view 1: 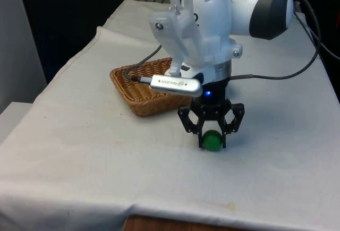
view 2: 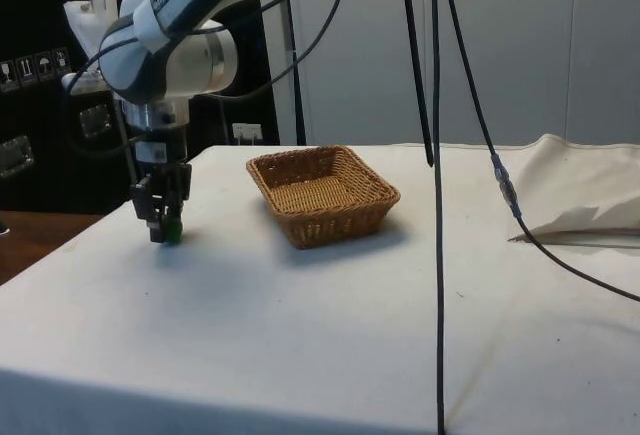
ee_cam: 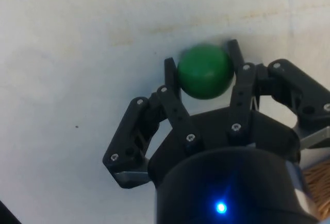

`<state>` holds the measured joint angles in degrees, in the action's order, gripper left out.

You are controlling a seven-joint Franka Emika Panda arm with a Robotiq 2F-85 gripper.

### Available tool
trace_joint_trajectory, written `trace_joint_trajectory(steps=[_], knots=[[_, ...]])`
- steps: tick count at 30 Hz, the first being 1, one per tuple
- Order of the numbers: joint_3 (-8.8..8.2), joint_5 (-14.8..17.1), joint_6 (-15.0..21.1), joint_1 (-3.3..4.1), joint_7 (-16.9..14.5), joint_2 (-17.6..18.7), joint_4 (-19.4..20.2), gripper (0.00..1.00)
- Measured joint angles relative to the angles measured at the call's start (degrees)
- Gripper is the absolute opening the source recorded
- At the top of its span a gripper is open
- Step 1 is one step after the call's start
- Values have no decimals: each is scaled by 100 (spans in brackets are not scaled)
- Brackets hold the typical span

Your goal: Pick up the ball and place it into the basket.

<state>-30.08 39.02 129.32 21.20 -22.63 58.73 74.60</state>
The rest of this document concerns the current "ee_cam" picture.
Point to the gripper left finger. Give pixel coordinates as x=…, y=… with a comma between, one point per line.
x=178, y=116

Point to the brown wicker basket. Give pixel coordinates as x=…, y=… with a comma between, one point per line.
x=318, y=188

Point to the green ball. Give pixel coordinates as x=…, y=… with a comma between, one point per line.
x=205, y=70

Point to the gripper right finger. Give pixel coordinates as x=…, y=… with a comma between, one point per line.
x=242, y=97

